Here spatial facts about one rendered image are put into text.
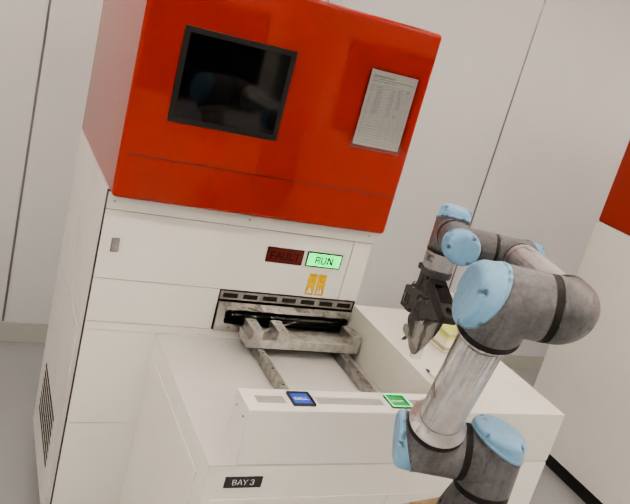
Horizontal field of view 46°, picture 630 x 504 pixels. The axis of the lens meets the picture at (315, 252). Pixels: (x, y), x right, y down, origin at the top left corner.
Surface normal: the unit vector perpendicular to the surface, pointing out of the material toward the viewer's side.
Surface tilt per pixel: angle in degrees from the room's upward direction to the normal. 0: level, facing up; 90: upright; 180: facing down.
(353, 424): 90
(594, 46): 90
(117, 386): 90
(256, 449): 90
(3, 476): 0
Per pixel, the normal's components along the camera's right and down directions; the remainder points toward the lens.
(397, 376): -0.89, -0.11
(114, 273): 0.37, 0.37
